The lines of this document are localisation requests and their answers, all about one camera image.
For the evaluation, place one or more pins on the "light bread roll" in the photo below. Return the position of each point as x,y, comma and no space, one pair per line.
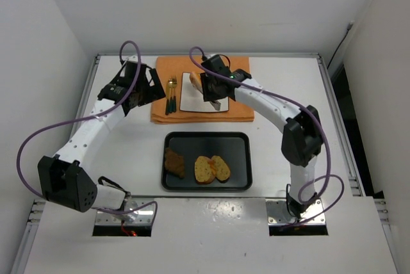
195,80

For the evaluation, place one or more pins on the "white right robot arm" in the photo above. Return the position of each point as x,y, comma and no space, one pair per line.
300,126

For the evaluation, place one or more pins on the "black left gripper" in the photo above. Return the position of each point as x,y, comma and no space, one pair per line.
145,88

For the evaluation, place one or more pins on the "gold fork green handle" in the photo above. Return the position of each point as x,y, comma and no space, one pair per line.
174,86

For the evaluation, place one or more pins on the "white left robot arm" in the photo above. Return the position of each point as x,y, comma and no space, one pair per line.
64,177

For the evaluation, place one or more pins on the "sliced bread loaf piece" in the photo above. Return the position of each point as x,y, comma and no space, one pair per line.
204,170

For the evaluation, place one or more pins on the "orange cloth placemat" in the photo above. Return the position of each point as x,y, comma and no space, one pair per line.
168,66

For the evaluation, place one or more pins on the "gold spoon green handle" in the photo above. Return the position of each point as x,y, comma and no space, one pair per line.
173,85

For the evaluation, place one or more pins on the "black baking tray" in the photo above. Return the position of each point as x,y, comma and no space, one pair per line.
232,147

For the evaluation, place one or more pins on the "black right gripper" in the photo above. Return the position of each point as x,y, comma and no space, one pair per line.
211,87

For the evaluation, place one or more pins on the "dark brown swirl bread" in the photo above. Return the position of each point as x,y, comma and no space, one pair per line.
174,163

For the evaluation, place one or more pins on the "gold knife green handle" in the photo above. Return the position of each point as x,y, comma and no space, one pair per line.
168,96

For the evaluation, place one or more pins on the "white square plate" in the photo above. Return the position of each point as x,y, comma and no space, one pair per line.
192,101

